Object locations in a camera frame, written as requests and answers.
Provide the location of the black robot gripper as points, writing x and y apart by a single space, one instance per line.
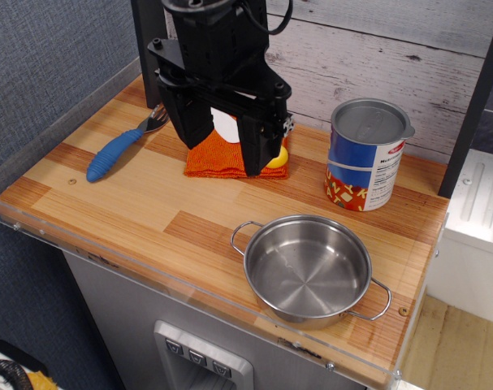
218 60

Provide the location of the blue handled metal fork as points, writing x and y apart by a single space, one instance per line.
109 155

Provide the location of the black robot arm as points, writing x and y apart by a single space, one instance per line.
205 4

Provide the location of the orange folded towel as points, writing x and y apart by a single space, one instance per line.
217 158

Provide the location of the stainless steel pot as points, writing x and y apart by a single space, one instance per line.
308 271

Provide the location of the blue labelled can with lid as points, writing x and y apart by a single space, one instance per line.
368 136

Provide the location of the grey toy fridge cabinet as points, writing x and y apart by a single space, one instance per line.
159 342

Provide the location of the clear acrylic table guard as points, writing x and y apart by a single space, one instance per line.
157 226

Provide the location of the white ribbed box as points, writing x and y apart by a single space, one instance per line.
461 271

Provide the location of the yellow black object corner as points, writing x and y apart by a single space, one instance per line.
13 376

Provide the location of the yellow handled toy knife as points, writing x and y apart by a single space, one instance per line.
226 127

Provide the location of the dark vertical post left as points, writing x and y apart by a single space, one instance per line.
150 22

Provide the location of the dark vertical post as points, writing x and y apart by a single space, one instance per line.
469 126
150 22

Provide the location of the dark vertical post right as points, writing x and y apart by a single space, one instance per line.
469 126

